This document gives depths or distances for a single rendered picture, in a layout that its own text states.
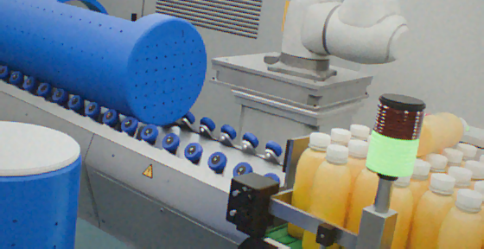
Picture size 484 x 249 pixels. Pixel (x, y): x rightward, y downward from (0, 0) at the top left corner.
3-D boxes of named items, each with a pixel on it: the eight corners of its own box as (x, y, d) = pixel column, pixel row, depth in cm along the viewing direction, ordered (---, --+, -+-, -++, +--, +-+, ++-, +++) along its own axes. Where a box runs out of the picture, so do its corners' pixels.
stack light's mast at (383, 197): (372, 197, 97) (393, 91, 93) (410, 213, 93) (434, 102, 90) (349, 206, 92) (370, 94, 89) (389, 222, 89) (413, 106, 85)
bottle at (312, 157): (278, 231, 131) (293, 140, 127) (301, 223, 136) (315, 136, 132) (307, 245, 126) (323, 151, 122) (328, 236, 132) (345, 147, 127)
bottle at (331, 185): (299, 254, 122) (315, 157, 118) (302, 239, 129) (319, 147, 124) (337, 262, 121) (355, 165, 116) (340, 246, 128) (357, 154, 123)
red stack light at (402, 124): (386, 124, 95) (391, 98, 94) (427, 137, 91) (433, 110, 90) (363, 130, 90) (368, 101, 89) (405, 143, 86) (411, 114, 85)
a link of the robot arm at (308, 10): (300, 48, 219) (311, -19, 214) (347, 60, 208) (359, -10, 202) (269, 49, 207) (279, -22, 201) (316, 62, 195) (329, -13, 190)
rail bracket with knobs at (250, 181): (252, 217, 136) (259, 169, 134) (280, 229, 132) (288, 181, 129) (219, 227, 129) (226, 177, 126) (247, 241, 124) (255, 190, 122)
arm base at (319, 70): (273, 61, 222) (276, 45, 220) (337, 74, 214) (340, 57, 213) (253, 67, 205) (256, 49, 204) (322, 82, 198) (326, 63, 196)
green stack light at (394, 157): (379, 158, 96) (386, 125, 95) (420, 172, 92) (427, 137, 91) (357, 165, 91) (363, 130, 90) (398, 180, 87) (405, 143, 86)
